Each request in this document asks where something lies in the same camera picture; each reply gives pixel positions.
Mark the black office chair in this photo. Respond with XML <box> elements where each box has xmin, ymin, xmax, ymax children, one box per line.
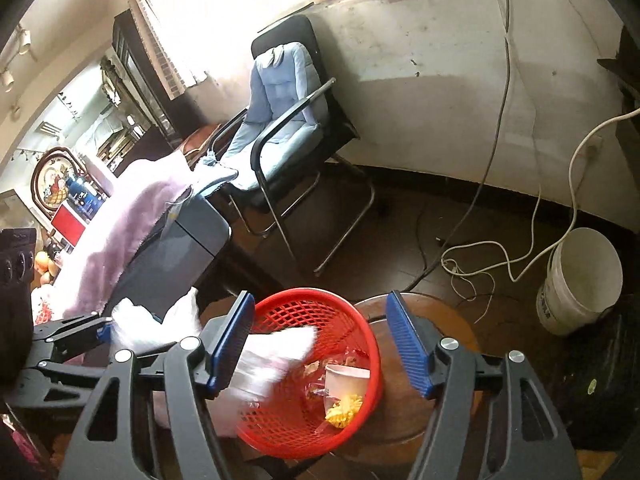
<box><xmin>212</xmin><ymin>14</ymin><xmax>376</xmax><ymax>276</ymax></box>

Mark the clear plastic wrapper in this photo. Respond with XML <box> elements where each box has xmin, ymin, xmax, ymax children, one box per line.
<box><xmin>305</xmin><ymin>350</ymin><xmax>371</xmax><ymax>376</ymax></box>

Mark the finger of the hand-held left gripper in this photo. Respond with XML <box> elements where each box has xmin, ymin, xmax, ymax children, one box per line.
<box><xmin>32</xmin><ymin>312</ymin><xmax>112</xmax><ymax>356</ymax></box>
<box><xmin>5</xmin><ymin>356</ymin><xmax>109</xmax><ymax>411</ymax></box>

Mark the grey cable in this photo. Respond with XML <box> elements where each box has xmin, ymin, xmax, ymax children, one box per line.
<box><xmin>415</xmin><ymin>0</ymin><xmax>513</xmax><ymax>281</ymax></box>

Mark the white cable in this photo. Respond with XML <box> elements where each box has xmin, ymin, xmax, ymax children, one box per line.
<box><xmin>442</xmin><ymin>107</ymin><xmax>640</xmax><ymax>323</ymax></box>

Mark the white tissue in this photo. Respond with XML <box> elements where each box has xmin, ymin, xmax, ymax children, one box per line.
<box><xmin>216</xmin><ymin>325</ymin><xmax>321</xmax><ymax>436</ymax></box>

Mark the purple printed tablecloth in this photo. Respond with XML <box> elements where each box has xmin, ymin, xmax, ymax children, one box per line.
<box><xmin>50</xmin><ymin>152</ymin><xmax>194</xmax><ymax>318</ymax></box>

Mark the round wooden stool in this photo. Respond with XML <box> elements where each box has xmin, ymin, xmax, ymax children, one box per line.
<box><xmin>350</xmin><ymin>292</ymin><xmax>483</xmax><ymax>461</ymax></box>

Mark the white paper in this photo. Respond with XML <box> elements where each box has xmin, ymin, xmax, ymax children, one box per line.
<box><xmin>110</xmin><ymin>287</ymin><xmax>203</xmax><ymax>356</ymax></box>

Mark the yellow crumpled wrapper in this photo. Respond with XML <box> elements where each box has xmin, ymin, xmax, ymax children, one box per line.
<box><xmin>325</xmin><ymin>394</ymin><xmax>364</xmax><ymax>429</ymax></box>

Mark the decorative round plate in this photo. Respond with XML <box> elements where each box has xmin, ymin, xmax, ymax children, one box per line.
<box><xmin>31</xmin><ymin>146</ymin><xmax>88</xmax><ymax>221</ymax></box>

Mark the blue jar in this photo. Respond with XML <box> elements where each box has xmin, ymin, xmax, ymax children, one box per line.
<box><xmin>67</xmin><ymin>175</ymin><xmax>103</xmax><ymax>221</ymax></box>

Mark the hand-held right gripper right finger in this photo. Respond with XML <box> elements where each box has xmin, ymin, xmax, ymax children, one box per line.
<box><xmin>386</xmin><ymin>290</ymin><xmax>583</xmax><ymax>480</ymax></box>

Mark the red box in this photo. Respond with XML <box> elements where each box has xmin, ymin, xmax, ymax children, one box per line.
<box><xmin>50</xmin><ymin>204</ymin><xmax>87</xmax><ymax>248</ymax></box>

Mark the white paper cup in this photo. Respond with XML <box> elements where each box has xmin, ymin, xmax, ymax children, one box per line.
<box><xmin>325</xmin><ymin>364</ymin><xmax>372</xmax><ymax>402</ymax></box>

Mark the patterned window blind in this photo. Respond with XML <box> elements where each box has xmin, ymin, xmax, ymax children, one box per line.
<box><xmin>120</xmin><ymin>0</ymin><xmax>208</xmax><ymax>98</ymax></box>

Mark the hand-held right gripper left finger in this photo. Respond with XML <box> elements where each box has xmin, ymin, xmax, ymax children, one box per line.
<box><xmin>59</xmin><ymin>290</ymin><xmax>257</xmax><ymax>480</ymax></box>

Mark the white plastic bucket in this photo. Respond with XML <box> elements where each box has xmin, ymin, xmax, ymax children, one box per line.
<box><xmin>536</xmin><ymin>227</ymin><xmax>623</xmax><ymax>336</ymax></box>

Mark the red mesh basket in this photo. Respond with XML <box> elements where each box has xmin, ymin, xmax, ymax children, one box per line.
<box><xmin>235</xmin><ymin>287</ymin><xmax>386</xmax><ymax>458</ymax></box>

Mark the grey black chair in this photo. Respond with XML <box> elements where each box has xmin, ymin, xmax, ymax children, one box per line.
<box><xmin>112</xmin><ymin>195</ymin><xmax>232</xmax><ymax>321</ymax></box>

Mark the dark glass cabinet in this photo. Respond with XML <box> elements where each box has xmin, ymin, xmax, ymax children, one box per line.
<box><xmin>112</xmin><ymin>10</ymin><xmax>181</xmax><ymax>136</ymax></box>

